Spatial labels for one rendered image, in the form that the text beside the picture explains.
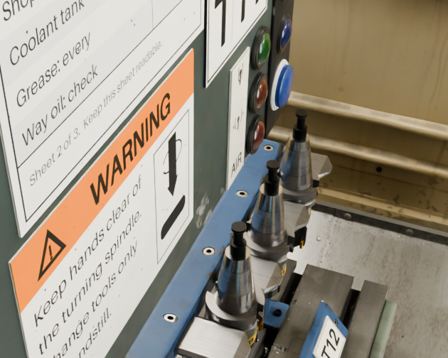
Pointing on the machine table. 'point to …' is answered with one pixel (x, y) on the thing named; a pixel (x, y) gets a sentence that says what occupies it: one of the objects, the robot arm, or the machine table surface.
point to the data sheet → (73, 81)
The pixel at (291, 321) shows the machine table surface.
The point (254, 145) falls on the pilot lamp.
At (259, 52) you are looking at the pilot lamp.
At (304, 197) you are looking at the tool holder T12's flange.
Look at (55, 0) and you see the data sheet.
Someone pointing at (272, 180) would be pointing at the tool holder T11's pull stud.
